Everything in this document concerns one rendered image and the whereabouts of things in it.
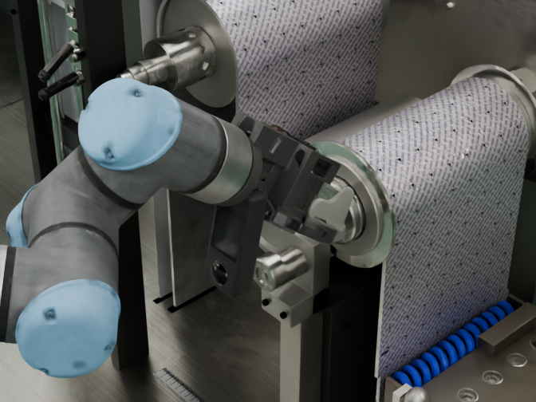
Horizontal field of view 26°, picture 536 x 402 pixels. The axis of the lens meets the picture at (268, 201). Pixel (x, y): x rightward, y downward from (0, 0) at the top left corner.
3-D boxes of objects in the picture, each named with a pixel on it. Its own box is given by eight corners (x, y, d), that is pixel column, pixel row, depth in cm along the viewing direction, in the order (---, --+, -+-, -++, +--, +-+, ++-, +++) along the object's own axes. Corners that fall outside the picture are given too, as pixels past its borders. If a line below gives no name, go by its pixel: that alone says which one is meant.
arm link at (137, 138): (55, 117, 97) (124, 50, 94) (141, 152, 106) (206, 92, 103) (85, 187, 93) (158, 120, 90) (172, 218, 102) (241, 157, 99)
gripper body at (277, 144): (347, 167, 112) (277, 132, 103) (305, 245, 113) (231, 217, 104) (293, 136, 117) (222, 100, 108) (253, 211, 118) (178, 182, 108)
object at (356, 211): (315, 166, 122) (362, 214, 120) (329, 159, 123) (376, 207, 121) (297, 210, 128) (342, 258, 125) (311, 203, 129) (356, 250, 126)
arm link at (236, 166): (200, 208, 100) (143, 170, 105) (231, 219, 104) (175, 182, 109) (241, 132, 100) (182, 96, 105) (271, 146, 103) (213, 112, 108)
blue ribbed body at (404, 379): (384, 392, 136) (386, 370, 134) (501, 312, 147) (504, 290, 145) (407, 407, 134) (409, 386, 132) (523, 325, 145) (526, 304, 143)
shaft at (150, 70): (108, 92, 131) (106, 67, 129) (151, 75, 134) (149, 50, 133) (125, 103, 129) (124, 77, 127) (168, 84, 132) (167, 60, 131)
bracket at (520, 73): (488, 92, 140) (490, 78, 139) (518, 77, 143) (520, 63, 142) (522, 108, 137) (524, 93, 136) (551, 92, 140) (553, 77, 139)
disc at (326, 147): (309, 253, 133) (284, 133, 128) (312, 251, 133) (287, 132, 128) (403, 281, 122) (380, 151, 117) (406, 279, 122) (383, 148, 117)
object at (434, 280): (374, 376, 134) (383, 248, 123) (502, 289, 147) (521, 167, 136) (377, 378, 133) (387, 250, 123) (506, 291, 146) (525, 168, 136)
